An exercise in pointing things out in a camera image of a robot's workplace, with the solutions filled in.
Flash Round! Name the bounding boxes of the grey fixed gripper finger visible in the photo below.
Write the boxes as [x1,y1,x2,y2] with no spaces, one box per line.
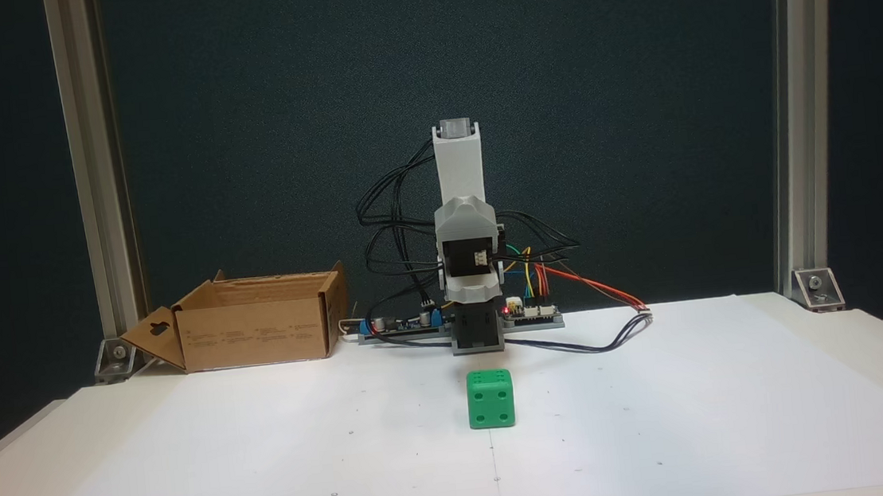
[452,288,500,308]

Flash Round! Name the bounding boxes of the green dice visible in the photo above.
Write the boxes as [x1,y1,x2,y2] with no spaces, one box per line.
[464,367,518,432]

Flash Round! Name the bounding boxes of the circuit board with jumper pins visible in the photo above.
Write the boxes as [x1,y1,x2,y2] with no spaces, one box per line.
[500,292,565,333]

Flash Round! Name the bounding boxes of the blue circuit board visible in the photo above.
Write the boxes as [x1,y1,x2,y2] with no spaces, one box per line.
[357,303,451,346]

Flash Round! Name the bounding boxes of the brown cardboard box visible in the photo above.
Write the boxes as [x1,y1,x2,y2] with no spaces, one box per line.
[115,260,354,380]

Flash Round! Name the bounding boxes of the yellow green blue jumper wires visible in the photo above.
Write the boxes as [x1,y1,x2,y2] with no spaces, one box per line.
[500,242,536,303]

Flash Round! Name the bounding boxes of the black arm wire bundle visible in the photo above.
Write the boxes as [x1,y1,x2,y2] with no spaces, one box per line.
[350,127,588,337]

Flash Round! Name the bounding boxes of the red orange brown wires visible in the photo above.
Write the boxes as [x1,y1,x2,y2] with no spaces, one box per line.
[532,250,649,321]

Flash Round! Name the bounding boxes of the metal corner bracket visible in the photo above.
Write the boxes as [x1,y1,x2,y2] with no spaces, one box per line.
[92,334,151,385]
[791,266,847,315]

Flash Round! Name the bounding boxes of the aluminium frame post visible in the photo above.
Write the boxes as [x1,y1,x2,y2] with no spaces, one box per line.
[42,0,153,345]
[749,0,862,295]

